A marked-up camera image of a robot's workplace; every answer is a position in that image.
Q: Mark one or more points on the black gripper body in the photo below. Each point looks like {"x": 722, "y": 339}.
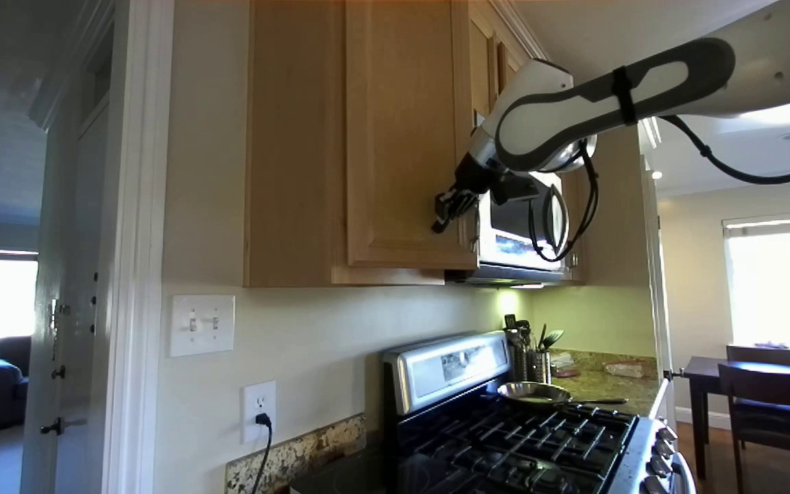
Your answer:
{"x": 478, "y": 173}

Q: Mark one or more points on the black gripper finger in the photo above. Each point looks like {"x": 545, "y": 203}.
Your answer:
{"x": 461, "y": 199}
{"x": 443, "y": 213}

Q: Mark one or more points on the light wooden cabinet door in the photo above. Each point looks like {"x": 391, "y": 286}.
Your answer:
{"x": 404, "y": 139}

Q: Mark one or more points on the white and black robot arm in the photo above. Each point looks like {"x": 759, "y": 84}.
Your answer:
{"x": 615, "y": 91}

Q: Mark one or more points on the light wooden cabinet body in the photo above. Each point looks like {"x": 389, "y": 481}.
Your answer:
{"x": 294, "y": 146}

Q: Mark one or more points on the white room door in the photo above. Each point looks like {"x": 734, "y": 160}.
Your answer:
{"x": 69, "y": 275}

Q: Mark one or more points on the stainless steel microwave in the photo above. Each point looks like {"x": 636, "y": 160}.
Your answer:
{"x": 513, "y": 238}

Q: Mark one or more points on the wooden cabinets above microwave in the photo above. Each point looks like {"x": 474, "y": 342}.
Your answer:
{"x": 496, "y": 44}

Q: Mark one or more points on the dark utensil holder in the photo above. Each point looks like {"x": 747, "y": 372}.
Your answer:
{"x": 518, "y": 353}

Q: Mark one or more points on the jar with utensils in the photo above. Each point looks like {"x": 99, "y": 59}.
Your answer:
{"x": 545, "y": 360}

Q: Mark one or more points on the metal pan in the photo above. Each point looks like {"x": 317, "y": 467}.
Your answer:
{"x": 533, "y": 394}

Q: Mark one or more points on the granite countertop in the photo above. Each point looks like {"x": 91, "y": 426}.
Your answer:
{"x": 294, "y": 453}
{"x": 611, "y": 380}

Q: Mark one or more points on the stainless steel gas stove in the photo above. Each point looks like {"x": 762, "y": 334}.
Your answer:
{"x": 505, "y": 441}

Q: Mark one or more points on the bright window with blind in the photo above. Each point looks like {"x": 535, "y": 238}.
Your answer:
{"x": 781, "y": 284}

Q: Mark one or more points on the dark wooden dining chair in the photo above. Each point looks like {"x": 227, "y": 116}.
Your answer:
{"x": 770, "y": 402}
{"x": 762, "y": 354}

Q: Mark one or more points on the dark wooden dining table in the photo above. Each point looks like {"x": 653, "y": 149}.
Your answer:
{"x": 762, "y": 376}

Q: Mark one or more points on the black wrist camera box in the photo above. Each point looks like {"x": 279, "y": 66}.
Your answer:
{"x": 520, "y": 187}

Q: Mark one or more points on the white wall outlet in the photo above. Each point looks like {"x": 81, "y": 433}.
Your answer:
{"x": 258, "y": 402}

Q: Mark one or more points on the white light switch plate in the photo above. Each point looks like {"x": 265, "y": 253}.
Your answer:
{"x": 201, "y": 324}

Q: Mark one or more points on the white door frame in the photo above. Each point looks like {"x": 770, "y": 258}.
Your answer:
{"x": 139, "y": 249}

